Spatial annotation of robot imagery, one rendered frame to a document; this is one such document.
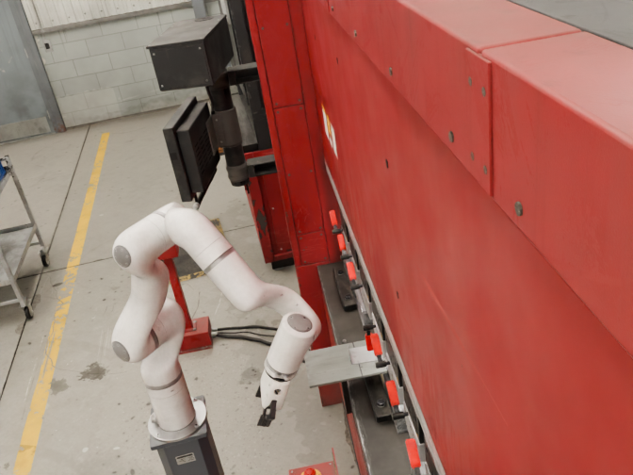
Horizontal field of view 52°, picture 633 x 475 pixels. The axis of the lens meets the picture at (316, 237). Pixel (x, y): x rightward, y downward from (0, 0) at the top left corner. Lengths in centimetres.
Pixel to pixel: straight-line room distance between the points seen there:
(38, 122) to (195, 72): 661
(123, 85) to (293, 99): 650
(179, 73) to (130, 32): 611
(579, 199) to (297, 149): 234
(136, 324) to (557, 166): 152
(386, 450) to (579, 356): 159
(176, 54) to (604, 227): 248
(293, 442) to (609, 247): 304
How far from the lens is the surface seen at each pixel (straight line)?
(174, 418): 213
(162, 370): 202
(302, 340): 150
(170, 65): 283
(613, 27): 65
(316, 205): 288
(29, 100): 924
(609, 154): 43
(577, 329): 57
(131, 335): 189
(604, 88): 49
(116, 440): 377
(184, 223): 153
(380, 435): 217
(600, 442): 59
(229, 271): 151
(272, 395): 163
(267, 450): 342
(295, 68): 266
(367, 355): 226
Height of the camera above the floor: 245
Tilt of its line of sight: 29 degrees down
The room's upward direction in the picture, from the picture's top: 10 degrees counter-clockwise
